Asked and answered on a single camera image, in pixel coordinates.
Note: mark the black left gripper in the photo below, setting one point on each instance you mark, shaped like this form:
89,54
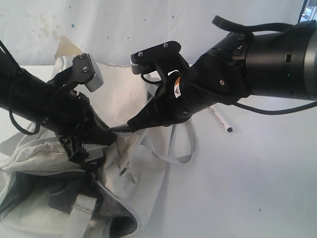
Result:
56,105

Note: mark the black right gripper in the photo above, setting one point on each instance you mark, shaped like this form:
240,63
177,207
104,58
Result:
218,75

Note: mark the white fabric backpack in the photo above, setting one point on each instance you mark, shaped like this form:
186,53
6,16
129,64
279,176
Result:
45,195

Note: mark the white marker with black cap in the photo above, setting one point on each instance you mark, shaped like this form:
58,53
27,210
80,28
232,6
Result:
221,119

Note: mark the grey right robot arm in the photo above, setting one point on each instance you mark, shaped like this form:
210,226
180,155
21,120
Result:
273,60

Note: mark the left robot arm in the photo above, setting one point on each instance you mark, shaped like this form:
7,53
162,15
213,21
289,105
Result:
10,69

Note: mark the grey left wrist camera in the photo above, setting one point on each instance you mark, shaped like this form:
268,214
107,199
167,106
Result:
87,72

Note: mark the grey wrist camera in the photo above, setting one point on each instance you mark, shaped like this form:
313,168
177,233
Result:
87,72
143,61

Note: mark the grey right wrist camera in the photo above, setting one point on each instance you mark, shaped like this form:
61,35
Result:
143,61

